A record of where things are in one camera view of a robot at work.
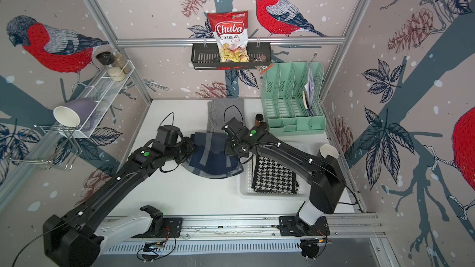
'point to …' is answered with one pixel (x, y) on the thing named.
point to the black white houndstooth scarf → (270, 175)
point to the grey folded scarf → (220, 110)
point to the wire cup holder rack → (68, 161)
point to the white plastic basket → (244, 184)
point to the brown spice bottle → (258, 118)
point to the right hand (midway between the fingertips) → (226, 151)
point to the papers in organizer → (308, 93)
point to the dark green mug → (327, 149)
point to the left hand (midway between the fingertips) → (202, 142)
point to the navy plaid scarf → (209, 161)
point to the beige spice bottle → (263, 125)
